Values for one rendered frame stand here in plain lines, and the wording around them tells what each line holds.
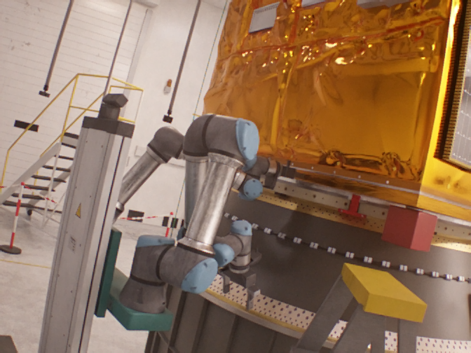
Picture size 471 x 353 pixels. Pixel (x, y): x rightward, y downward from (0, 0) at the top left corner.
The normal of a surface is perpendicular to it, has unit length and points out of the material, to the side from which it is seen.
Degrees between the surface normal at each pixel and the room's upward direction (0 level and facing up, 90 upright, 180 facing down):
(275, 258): 62
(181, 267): 80
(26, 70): 90
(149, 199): 90
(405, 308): 90
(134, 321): 90
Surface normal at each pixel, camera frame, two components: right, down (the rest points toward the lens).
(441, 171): 0.47, 0.10
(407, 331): -0.10, -0.07
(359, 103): -0.85, -0.22
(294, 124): -0.82, 0.09
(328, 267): -0.24, -0.54
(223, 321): -0.68, -0.17
